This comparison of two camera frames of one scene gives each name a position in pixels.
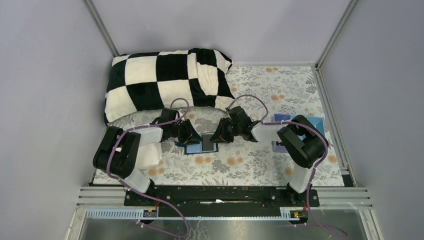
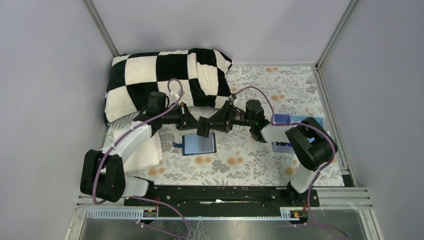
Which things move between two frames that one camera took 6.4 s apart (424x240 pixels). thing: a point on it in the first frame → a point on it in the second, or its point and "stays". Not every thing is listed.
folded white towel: [149, 156] stays
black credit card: [207, 144] → [203, 128]
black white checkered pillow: [140, 82] stays
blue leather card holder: [205, 146] stays
